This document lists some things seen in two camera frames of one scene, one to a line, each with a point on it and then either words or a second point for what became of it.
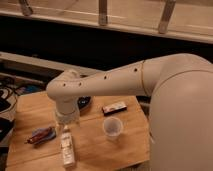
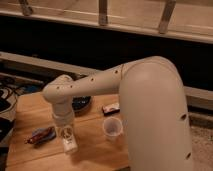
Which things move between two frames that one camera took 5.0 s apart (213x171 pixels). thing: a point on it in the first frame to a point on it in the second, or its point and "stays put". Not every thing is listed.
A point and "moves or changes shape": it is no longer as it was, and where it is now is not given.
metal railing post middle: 102,12 stays put
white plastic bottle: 67,147 moves or changes shape
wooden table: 110,134 stays put
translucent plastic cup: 112,127 stays put
